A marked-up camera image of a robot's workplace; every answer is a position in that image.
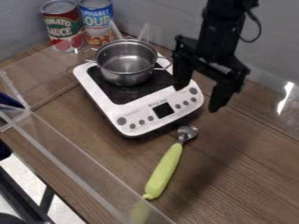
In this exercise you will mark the alphabet soup can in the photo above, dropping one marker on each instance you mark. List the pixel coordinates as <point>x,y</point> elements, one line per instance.
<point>96,14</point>

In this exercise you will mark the clear acrylic barrier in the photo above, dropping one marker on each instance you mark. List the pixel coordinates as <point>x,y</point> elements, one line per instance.
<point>107,164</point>

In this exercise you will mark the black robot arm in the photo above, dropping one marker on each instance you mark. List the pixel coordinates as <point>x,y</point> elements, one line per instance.
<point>228,22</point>

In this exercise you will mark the green handled ice cream scoop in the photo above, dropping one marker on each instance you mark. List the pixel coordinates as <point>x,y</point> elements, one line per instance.
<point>168,162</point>

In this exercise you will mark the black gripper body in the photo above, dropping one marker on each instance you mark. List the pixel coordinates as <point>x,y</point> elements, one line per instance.
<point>212,52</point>

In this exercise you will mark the silver metal pot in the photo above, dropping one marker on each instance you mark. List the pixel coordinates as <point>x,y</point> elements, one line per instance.
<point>126,62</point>

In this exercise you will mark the white and black stove top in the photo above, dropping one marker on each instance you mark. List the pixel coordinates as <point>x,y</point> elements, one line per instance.
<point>143,108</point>

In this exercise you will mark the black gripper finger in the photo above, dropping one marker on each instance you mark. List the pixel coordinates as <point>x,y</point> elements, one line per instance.
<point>182,70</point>
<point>226,87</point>

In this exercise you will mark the black table frame leg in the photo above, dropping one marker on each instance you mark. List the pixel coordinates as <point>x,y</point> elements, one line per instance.
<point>31,213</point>

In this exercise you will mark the tomato sauce can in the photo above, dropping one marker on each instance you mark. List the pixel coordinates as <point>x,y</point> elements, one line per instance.
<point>64,28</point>

